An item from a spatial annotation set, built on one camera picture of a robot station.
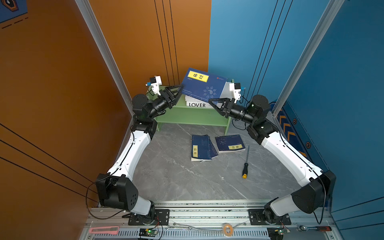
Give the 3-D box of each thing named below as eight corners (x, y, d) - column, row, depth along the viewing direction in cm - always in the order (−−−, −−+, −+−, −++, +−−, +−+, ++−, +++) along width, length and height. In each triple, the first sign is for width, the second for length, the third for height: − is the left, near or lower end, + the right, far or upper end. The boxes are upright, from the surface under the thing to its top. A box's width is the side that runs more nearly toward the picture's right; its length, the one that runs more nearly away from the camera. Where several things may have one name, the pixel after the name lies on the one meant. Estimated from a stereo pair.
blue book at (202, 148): (190, 161, 95) (190, 159, 92) (191, 137, 107) (191, 134, 104) (217, 161, 95) (218, 159, 92) (215, 137, 107) (215, 134, 104)
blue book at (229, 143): (218, 153, 99) (219, 152, 97) (214, 138, 107) (214, 136, 105) (244, 150, 100) (245, 148, 99) (238, 135, 108) (239, 133, 107)
